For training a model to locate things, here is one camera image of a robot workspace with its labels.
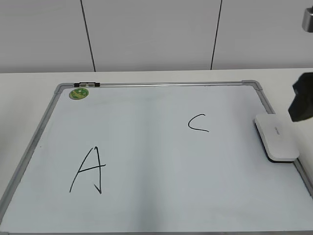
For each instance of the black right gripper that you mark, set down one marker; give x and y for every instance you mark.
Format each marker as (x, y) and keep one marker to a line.
(301, 107)

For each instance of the white rectangular board eraser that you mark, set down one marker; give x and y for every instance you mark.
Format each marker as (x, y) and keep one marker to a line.
(278, 143)

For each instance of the round green magnet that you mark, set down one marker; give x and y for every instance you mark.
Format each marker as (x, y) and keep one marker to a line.
(79, 93)

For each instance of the white board with grey frame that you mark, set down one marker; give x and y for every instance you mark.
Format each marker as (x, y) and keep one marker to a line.
(169, 158)

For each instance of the black and silver frame clip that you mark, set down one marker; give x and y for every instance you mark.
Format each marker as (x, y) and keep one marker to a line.
(86, 84)

